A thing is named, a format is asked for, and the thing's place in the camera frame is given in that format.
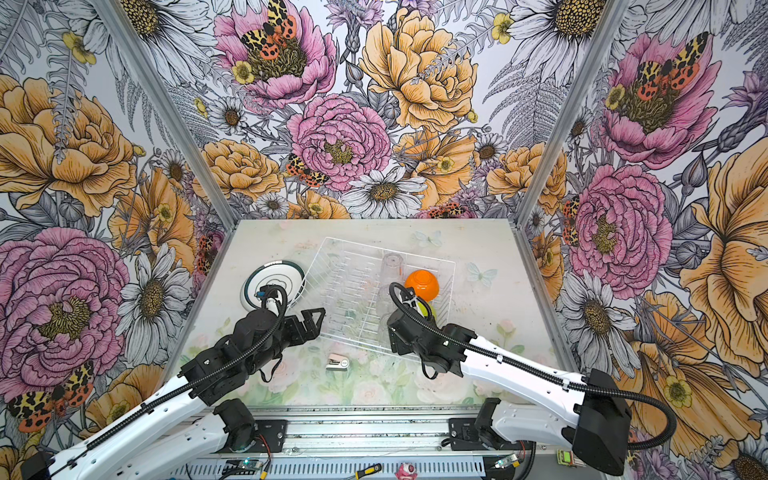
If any teal rimmed back plate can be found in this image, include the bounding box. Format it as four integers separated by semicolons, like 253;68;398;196
240;260;305;311

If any clear plastic glass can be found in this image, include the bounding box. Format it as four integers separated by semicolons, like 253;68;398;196
375;285;397;320
380;252;405;287

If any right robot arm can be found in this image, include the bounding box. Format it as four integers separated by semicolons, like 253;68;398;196
387;302;631;476

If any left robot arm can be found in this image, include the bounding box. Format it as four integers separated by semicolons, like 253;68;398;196
21;308;326;479

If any lime green plastic bowl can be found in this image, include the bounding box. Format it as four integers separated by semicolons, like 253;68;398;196
415;300;432;320

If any floral table mat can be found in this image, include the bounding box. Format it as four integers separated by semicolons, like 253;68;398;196
179;323;571;408

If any orange plastic bowl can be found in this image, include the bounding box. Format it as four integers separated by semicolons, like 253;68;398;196
405;269;440;302

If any pink small toy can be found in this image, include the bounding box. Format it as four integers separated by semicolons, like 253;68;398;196
394;462;418;480

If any green circuit board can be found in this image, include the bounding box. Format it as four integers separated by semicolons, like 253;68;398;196
221;459;271;479

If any yellow black screwdriver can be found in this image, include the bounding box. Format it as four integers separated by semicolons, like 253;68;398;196
345;463;383;480

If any small green device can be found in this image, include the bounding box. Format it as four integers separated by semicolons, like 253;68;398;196
556;450;577;467

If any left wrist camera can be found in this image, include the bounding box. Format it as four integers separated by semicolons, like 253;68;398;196
256;285;285;316

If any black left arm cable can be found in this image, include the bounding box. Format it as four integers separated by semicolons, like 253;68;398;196
53;284;289;475

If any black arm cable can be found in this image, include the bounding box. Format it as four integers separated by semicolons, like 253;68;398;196
53;284;289;475
388;281;678;451

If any white wire dish rack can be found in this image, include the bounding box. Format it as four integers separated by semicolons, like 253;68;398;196
295;237;456;354

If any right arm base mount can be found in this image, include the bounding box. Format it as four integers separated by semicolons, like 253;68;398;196
440;397;534;451

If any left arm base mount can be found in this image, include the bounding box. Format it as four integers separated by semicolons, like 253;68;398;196
213;399;288;454

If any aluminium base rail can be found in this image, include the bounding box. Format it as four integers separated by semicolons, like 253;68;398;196
141;406;603;479

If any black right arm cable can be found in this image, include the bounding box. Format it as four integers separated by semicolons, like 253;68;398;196
388;281;678;451

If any aluminium corner post left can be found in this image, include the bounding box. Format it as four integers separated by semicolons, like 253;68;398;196
94;1;239;233

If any aluminium corner post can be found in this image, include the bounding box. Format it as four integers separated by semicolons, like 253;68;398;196
94;1;239;233
514;0;630;229

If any aluminium corner post right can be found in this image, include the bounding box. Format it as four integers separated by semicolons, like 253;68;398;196
514;0;630;229

